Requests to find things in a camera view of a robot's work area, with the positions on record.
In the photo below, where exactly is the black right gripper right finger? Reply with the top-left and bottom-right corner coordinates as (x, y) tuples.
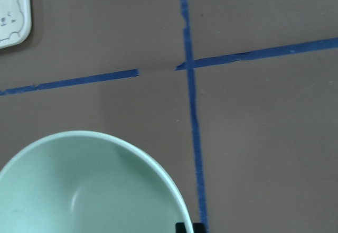
(193, 222), (206, 233)

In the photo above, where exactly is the cream bear tray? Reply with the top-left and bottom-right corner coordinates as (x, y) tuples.
(0, 0), (32, 49)

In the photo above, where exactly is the green bowl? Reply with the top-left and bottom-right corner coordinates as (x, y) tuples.
(1, 131), (193, 232)

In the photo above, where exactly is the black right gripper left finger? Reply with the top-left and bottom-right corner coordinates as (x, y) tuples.
(175, 222), (186, 233)

